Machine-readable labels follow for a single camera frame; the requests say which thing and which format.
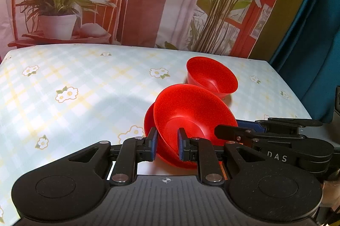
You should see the large red plastic bowl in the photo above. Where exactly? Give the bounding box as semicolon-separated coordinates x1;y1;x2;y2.
153;84;237;169

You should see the small red plastic bowl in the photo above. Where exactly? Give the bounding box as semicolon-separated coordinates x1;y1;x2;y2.
186;56;239;99

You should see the teal curtain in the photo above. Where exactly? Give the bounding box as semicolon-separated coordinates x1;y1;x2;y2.
270;0;339;123

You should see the floral checked tablecloth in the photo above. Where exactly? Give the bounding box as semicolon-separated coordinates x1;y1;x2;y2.
1;44;311;225

